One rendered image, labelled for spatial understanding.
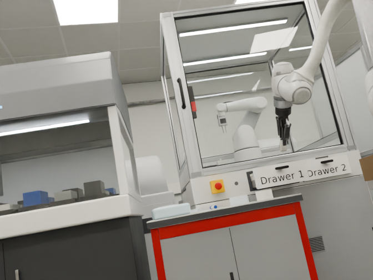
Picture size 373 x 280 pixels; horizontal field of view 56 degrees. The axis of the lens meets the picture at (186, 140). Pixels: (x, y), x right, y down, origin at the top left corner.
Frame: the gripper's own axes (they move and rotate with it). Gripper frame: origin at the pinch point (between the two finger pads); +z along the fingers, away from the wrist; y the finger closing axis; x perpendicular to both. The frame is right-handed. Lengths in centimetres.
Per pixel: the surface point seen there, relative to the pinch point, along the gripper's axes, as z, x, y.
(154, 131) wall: 111, 49, 338
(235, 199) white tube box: 16.5, 30.9, -15.0
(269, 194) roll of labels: 5.8, 20.8, -31.9
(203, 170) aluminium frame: 17.7, 38.5, 20.9
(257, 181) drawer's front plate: 19.5, 13.8, 1.2
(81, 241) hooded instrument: 28, 106, -7
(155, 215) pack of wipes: 1, 69, -37
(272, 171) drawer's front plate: 16.1, 4.8, 3.3
